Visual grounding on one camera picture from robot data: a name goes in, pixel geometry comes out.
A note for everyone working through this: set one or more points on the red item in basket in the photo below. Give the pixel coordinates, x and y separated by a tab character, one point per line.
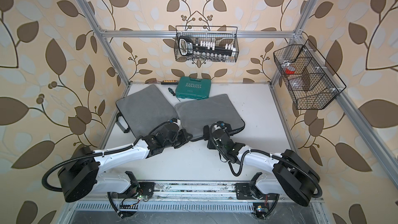
289	70

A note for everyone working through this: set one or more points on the wire basket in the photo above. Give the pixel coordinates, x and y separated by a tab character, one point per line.
315	83
222	35

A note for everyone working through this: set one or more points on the right wire basket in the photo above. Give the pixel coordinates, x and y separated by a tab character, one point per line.
315	83

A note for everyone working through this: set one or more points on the green black screwdriver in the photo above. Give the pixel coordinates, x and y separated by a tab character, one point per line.
173	93

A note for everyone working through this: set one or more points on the small circuit board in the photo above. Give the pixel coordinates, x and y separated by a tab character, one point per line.
260	211

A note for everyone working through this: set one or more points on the aluminium frame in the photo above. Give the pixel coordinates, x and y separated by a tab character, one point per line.
333	65

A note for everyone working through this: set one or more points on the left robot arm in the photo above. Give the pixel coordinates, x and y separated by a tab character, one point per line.
90	171

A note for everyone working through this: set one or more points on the grey laptop bag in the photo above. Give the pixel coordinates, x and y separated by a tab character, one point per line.
196	115
145	109

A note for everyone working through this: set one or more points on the back wire basket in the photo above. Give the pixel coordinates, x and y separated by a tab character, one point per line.
222	35

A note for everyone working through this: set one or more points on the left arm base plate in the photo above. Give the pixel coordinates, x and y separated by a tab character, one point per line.
145	191

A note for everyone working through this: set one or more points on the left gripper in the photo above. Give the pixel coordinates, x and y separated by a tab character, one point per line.
185	139

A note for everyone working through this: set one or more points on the green tool case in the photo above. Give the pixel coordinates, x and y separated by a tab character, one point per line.
193	88

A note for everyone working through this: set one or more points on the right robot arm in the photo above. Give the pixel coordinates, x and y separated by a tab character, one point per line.
280	173

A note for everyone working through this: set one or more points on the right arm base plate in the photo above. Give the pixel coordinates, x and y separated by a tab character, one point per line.
247	191

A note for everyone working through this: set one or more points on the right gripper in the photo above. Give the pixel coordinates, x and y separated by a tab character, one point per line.
211	144

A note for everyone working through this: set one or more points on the black screwdriver bit holder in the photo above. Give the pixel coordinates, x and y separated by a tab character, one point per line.
170	82

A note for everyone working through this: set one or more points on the white slotted cable duct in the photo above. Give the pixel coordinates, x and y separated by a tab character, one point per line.
212	207

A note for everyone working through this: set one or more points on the black socket rail set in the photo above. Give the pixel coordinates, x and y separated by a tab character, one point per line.
189	46

